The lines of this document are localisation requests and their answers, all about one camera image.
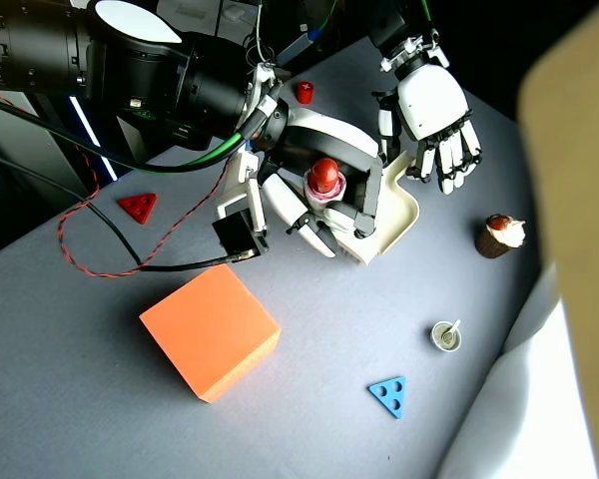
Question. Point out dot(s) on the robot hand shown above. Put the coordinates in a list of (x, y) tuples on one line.
[(329, 132), (431, 105)]

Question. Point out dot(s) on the cream plastic dustpan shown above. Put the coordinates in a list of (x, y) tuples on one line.
[(397, 209)]

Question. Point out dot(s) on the red cylinder block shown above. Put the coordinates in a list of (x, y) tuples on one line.
[(304, 92)]

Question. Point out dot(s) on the grey-blue device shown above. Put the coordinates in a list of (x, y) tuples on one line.
[(299, 45)]

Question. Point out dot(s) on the toy cupcake with strawberry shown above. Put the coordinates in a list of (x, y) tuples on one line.
[(499, 237)]

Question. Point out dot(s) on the tan board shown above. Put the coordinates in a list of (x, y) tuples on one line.
[(579, 199)]

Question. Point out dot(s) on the grey table cloth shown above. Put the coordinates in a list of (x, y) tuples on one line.
[(329, 324)]

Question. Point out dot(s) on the red triangle block with holes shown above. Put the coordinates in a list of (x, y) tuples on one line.
[(139, 205)]

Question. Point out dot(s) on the blue light strip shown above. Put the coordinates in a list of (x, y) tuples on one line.
[(105, 159)]

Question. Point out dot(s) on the orange cube block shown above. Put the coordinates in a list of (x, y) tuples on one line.
[(209, 329)]

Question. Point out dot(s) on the small white cup with spoon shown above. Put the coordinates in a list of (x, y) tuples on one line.
[(445, 339)]

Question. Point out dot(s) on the blue triangle block with holes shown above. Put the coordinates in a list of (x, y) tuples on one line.
[(392, 394)]

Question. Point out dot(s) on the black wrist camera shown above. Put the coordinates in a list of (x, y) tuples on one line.
[(237, 234)]

